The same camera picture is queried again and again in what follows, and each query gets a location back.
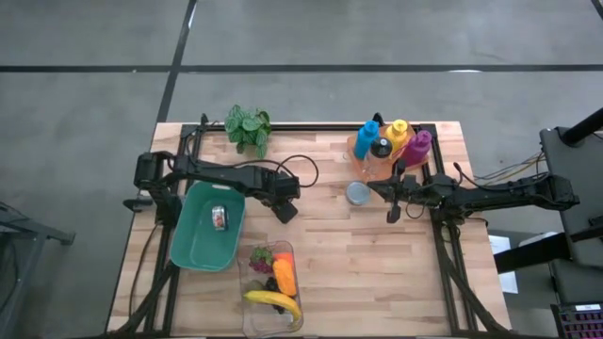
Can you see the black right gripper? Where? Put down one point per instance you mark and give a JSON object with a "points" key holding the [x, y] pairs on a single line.
{"points": [[421, 190]]}

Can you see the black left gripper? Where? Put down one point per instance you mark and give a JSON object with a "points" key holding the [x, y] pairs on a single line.
{"points": [[280, 186]]}

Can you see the tuna can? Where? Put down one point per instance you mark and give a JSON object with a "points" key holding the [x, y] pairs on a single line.
{"points": [[359, 194]]}

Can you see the orange tangerine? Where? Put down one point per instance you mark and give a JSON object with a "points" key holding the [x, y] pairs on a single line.
{"points": [[284, 255]]}

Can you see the purple squeeze bottle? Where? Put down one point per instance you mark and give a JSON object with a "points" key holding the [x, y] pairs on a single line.
{"points": [[414, 150]]}

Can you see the clear bottle black lid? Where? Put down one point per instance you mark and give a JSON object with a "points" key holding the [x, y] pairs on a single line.
{"points": [[381, 147]]}

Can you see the blue squeeze bottle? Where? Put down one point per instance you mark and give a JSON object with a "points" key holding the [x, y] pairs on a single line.
{"points": [[365, 141]]}

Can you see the yellow squeeze bottle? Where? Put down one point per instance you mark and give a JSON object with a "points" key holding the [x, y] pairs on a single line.
{"points": [[398, 134]]}

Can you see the small spice jar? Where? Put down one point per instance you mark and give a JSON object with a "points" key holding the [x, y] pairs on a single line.
{"points": [[220, 218]]}

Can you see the dark grape bunch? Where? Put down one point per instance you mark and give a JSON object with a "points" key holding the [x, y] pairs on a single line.
{"points": [[272, 284]]}

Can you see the yellow banana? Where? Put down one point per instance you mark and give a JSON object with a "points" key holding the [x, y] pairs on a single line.
{"points": [[273, 298]]}

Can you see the green plastic bin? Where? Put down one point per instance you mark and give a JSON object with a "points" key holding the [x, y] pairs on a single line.
{"points": [[198, 249]]}

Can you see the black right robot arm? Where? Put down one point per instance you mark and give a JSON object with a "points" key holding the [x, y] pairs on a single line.
{"points": [[509, 193]]}

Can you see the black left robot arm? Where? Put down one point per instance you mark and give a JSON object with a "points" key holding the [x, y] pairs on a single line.
{"points": [[221, 172]]}

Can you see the orange translucent bin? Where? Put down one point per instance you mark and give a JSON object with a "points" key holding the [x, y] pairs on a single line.
{"points": [[358, 162]]}

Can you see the green potted plant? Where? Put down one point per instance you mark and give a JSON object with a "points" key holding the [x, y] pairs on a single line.
{"points": [[248, 129]]}

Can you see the clear plastic container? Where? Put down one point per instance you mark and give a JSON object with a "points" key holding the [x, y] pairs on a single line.
{"points": [[264, 327]]}

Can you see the white paper sheet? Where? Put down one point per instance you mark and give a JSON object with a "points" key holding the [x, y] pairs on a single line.
{"points": [[509, 282]]}

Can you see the black support beam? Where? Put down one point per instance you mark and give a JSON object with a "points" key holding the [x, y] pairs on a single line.
{"points": [[532, 254]]}

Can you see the dark grey desk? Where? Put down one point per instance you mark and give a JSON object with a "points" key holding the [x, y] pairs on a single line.
{"points": [[575, 226]]}

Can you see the black pole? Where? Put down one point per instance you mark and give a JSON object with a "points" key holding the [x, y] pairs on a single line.
{"points": [[584, 128]]}

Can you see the dark grey chair seat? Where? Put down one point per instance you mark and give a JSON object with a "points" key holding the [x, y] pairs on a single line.
{"points": [[579, 282]]}

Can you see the computer keyboard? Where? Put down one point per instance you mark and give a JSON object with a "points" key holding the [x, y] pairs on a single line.
{"points": [[579, 322]]}

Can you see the grey metal table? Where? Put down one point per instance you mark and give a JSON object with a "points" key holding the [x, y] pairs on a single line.
{"points": [[28, 226]]}

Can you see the black frame clamp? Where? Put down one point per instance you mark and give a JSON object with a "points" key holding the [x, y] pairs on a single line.
{"points": [[377, 117], [205, 118]]}

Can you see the black metal table frame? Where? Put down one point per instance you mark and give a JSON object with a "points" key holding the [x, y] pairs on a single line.
{"points": [[320, 127]]}

